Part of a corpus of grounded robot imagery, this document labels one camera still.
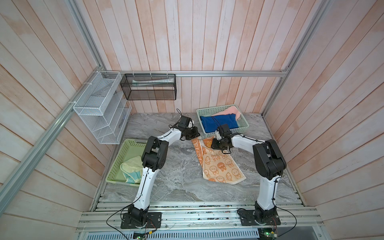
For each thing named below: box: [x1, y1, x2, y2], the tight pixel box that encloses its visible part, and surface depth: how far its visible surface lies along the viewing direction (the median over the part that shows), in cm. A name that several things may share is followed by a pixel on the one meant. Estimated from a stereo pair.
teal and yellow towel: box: [120, 155, 144, 184], surface depth 88 cm
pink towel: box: [211, 105, 241, 121], surface depth 117 cm
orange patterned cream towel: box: [191, 136, 247, 185], surface depth 95 cm
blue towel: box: [200, 113, 239, 133], surface depth 113 cm
